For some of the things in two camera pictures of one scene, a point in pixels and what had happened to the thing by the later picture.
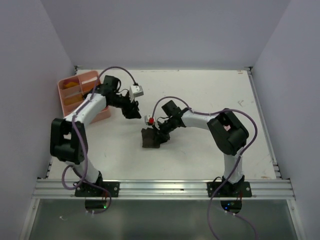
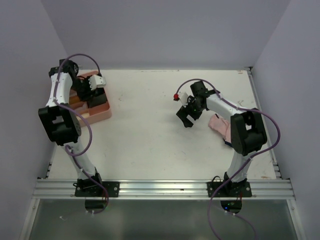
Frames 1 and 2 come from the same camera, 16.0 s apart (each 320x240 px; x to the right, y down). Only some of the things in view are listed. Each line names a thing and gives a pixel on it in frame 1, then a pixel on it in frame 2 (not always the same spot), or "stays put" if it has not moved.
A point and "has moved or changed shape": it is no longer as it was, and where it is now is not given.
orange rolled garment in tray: x=72 y=100 stays put
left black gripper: x=132 y=110 → x=88 y=94
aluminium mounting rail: x=164 y=189 stays put
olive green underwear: x=148 y=137 has moved or changed shape
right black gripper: x=161 y=131 → x=183 y=112
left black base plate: x=97 y=189 stays put
